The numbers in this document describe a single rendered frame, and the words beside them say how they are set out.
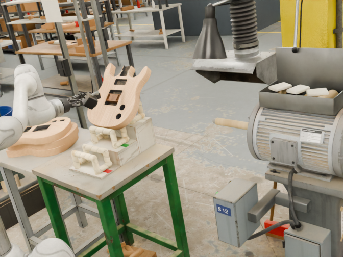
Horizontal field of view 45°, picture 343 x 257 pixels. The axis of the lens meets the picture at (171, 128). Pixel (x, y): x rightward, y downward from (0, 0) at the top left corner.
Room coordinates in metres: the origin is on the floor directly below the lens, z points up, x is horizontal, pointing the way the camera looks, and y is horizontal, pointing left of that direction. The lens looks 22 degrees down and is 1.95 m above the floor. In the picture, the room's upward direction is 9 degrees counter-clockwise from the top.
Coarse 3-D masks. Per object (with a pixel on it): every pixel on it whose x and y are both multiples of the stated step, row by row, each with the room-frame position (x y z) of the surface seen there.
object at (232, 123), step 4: (216, 120) 1.68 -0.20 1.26; (220, 120) 1.67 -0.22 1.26; (224, 120) 1.66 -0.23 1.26; (228, 120) 1.65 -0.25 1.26; (232, 120) 1.64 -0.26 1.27; (236, 120) 1.63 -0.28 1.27; (216, 124) 1.69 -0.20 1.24; (220, 124) 1.67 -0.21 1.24; (224, 124) 1.65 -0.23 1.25; (228, 124) 1.64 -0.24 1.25; (232, 124) 1.62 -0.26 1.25; (236, 124) 1.61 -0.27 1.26; (240, 124) 1.60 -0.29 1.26; (244, 124) 1.59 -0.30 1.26; (240, 128) 1.60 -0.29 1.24; (244, 128) 1.58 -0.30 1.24
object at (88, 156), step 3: (72, 150) 2.10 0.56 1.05; (75, 150) 2.10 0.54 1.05; (72, 153) 2.09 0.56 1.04; (75, 153) 2.07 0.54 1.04; (78, 153) 2.06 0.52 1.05; (81, 153) 2.05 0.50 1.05; (84, 153) 2.03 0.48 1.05; (87, 153) 2.03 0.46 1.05; (75, 156) 2.08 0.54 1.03; (78, 156) 2.05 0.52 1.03; (81, 156) 2.04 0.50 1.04; (84, 156) 2.02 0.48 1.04; (87, 156) 2.01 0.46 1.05; (90, 156) 1.99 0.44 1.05; (93, 156) 1.99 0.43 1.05; (87, 159) 2.01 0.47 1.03; (90, 159) 1.99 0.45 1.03; (93, 159) 1.98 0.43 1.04
